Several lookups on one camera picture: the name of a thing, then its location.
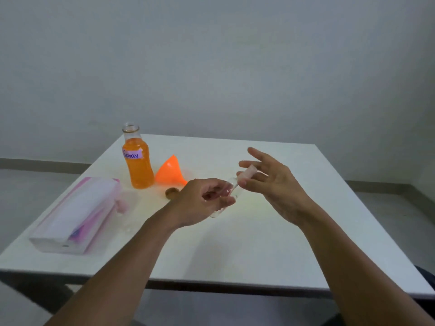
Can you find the person's right thumb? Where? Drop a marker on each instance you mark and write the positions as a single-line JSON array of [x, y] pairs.
[[253, 186]]

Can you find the orange liquid bottle with label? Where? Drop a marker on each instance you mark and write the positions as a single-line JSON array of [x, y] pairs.
[[138, 166]]

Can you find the person's right forearm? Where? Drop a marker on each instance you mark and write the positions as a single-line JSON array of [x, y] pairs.
[[353, 271]]

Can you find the dark table frame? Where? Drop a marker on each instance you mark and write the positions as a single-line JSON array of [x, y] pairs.
[[238, 289]]

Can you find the pink and white tissue pack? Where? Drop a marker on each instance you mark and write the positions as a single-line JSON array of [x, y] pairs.
[[76, 217]]

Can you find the white spray pump head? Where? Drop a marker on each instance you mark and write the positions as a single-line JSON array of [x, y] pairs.
[[249, 173]]

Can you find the orange plastic funnel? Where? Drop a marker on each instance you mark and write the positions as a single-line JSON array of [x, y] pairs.
[[170, 173]]

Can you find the person's right middle finger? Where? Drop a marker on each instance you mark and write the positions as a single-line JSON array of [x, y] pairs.
[[250, 164]]

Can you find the person's left thumb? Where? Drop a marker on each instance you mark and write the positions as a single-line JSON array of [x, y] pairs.
[[225, 201]]

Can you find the person's left hand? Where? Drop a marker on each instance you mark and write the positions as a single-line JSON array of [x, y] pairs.
[[192, 207]]

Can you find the person's left forearm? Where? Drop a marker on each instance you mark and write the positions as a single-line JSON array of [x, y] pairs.
[[115, 278]]

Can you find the small clear spray bottle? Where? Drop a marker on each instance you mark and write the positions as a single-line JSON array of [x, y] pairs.
[[232, 187]]

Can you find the brown bottle cap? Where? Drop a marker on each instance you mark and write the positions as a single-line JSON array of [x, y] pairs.
[[172, 192]]

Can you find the person's right hand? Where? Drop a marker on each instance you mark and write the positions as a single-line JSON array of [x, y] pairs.
[[283, 195]]

